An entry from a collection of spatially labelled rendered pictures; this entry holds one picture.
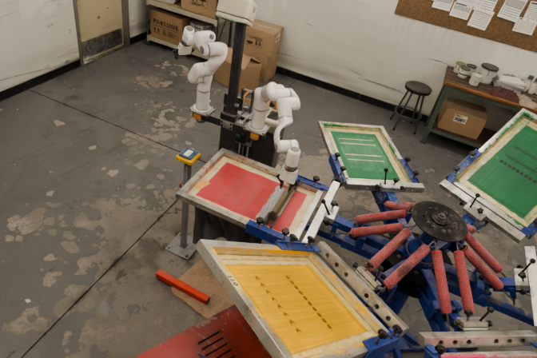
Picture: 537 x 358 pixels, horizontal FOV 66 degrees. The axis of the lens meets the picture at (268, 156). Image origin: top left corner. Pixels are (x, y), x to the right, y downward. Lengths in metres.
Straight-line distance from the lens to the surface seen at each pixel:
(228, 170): 2.83
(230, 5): 2.58
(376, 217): 2.52
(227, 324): 1.90
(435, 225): 2.36
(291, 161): 2.36
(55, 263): 3.61
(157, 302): 3.28
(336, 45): 6.15
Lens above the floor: 2.73
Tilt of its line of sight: 36 degrees down
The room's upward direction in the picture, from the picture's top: 11 degrees clockwise
